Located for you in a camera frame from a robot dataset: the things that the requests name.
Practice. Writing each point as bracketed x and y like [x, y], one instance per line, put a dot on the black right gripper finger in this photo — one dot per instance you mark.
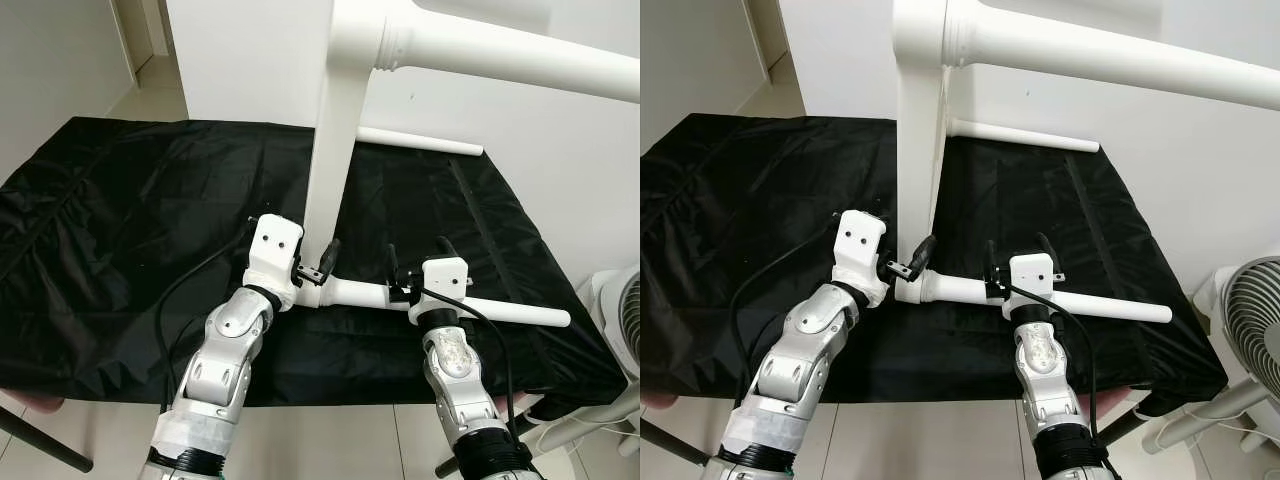
[392, 266]
[990, 262]
[1043, 244]
[448, 249]

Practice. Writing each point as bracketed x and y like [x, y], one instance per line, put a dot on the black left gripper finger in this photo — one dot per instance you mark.
[922, 252]
[330, 256]

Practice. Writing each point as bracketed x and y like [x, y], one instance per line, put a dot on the white plastic table top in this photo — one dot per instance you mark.
[915, 150]
[335, 150]

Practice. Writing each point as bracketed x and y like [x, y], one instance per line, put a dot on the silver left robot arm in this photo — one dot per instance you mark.
[225, 340]
[815, 335]

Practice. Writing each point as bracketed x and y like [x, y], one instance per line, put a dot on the black tablecloth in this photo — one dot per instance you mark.
[150, 200]
[760, 200]

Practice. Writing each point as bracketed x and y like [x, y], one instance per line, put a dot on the black metal table leg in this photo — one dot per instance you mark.
[1122, 428]
[50, 445]
[675, 445]
[455, 465]

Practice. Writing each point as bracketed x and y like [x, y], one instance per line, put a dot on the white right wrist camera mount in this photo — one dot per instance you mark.
[1035, 270]
[445, 275]

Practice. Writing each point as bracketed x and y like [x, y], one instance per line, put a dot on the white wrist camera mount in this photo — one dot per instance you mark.
[445, 275]
[1035, 270]
[862, 240]
[275, 245]

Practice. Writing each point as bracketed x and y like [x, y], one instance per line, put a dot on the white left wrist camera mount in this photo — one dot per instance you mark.
[275, 245]
[862, 240]

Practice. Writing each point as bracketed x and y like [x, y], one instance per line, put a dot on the white pedestal fan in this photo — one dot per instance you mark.
[1250, 310]
[620, 310]

